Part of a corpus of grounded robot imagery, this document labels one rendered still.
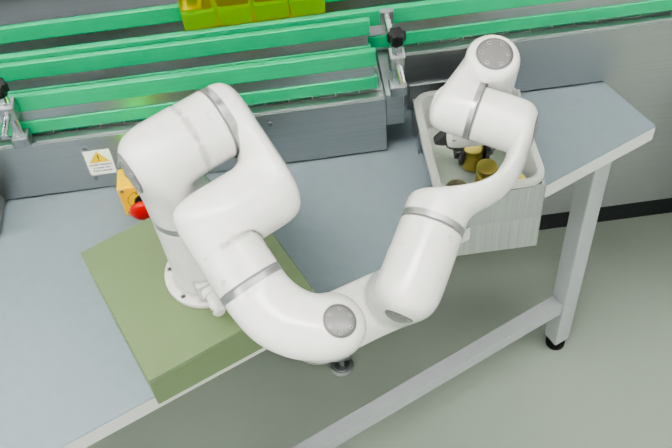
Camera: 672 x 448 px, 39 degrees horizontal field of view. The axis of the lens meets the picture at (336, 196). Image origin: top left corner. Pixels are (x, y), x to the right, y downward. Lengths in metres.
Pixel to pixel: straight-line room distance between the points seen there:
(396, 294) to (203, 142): 0.30
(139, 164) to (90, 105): 0.39
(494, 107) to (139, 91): 0.56
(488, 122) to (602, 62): 0.51
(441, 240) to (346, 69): 0.41
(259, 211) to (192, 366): 0.30
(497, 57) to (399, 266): 0.32
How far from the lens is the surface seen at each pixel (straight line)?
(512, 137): 1.25
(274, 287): 1.13
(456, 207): 1.20
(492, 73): 1.28
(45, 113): 1.55
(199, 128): 1.16
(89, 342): 1.47
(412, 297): 1.16
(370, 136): 1.58
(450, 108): 1.25
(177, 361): 1.33
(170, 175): 1.16
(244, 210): 1.14
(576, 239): 1.92
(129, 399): 1.40
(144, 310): 1.39
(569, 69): 1.71
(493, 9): 1.59
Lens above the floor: 1.95
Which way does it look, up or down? 50 degrees down
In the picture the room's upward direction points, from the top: 6 degrees counter-clockwise
